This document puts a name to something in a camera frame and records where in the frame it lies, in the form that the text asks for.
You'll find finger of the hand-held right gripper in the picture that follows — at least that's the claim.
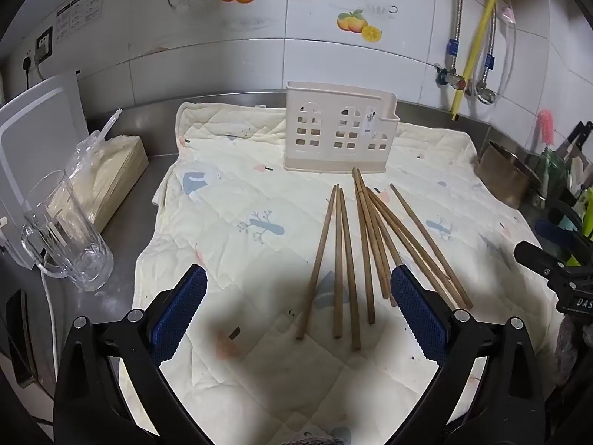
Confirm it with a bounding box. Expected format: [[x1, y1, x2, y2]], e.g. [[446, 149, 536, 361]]
[[535, 221, 583, 267], [513, 239, 565, 283]]

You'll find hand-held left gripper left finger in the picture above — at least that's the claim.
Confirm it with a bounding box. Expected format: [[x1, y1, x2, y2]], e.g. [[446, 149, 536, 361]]
[[53, 264, 208, 445]]

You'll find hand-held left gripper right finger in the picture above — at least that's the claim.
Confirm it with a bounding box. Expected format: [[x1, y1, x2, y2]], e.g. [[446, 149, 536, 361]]
[[390, 264, 547, 445]]

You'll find bunch of wooden chopsticks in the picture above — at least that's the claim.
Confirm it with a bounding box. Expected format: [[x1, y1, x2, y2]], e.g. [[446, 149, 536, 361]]
[[295, 167, 473, 352]]

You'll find beige plastic utensil holder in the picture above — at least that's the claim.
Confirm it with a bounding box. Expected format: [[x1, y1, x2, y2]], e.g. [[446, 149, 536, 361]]
[[282, 81, 400, 173]]

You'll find green glass bottle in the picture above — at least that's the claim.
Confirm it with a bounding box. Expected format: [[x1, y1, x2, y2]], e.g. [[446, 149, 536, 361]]
[[539, 147, 570, 198]]

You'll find white spatula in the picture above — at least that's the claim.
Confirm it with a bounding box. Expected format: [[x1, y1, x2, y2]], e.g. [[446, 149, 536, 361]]
[[569, 156, 586, 198]]

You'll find metal pot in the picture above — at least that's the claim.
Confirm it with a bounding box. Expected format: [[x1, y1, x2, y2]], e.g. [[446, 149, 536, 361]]
[[477, 139, 542, 210]]

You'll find pink bottle brush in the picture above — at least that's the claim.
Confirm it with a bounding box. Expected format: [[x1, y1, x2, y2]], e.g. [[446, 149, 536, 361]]
[[536, 109, 555, 155]]

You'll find clear glass mug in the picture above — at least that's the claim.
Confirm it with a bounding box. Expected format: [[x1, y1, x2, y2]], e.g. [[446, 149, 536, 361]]
[[21, 169, 115, 294]]

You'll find cream quilted printed mat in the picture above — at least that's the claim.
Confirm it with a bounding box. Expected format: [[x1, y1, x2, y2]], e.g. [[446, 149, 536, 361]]
[[118, 101, 563, 445]]

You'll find bagged stack of paper napkins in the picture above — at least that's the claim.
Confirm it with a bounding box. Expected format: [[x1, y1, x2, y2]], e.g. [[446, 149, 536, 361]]
[[64, 109, 150, 238]]

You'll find black appliance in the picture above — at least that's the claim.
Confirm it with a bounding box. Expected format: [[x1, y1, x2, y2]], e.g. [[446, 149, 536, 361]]
[[0, 250, 62, 392]]

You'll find clear plastic tube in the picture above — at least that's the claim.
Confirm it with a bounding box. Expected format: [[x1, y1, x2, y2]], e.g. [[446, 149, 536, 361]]
[[500, 21, 519, 99]]

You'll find white cutting board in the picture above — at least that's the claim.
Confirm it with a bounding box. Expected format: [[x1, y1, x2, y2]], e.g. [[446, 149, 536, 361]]
[[0, 72, 90, 270]]

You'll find white power cable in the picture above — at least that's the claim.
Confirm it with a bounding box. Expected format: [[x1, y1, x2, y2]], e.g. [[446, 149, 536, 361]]
[[39, 260, 64, 367]]

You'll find metal valve with blue handle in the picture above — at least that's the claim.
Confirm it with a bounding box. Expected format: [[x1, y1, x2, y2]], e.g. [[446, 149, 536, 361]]
[[468, 53, 498, 105], [434, 39, 468, 92]]

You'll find braided metal hose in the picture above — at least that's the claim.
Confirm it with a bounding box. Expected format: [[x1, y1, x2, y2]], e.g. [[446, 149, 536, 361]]
[[445, 0, 465, 71], [480, 0, 498, 85]]

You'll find yellow gas hose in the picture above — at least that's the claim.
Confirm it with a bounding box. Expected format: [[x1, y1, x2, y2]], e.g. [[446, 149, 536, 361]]
[[451, 0, 505, 120]]

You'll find black wall outlet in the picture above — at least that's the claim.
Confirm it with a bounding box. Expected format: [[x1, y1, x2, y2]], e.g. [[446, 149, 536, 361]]
[[34, 28, 55, 64]]

